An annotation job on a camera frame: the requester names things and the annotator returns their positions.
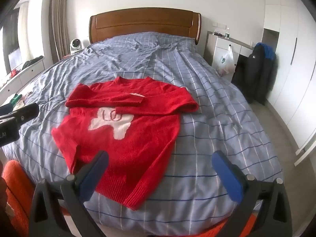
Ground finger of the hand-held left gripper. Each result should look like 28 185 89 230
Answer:
0 103 40 124

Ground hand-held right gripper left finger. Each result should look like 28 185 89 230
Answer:
30 150 109 237

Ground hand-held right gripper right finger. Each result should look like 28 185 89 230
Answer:
212 150 293 237

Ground red knitted sweater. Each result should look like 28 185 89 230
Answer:
51 76 199 211

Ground dark green clothes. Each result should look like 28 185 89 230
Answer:
22 56 43 70

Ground green cloth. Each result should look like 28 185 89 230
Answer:
10 93 23 106

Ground bed with grey checked duvet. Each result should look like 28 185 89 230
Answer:
1 32 283 236

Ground window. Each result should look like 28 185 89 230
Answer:
0 2 29 73

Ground small white fan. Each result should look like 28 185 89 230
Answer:
70 38 84 54

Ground beige curtain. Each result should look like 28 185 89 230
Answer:
51 0 71 61

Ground black jacket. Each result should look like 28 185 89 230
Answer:
231 44 271 104

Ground white plastic bag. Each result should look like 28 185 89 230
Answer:
217 46 235 75

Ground white wardrobe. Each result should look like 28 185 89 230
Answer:
262 0 316 167

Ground white desk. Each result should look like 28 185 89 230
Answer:
204 31 255 79

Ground blue jacket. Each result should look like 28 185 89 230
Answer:
255 43 277 61

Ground wooden headboard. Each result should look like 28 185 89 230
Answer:
89 7 201 45

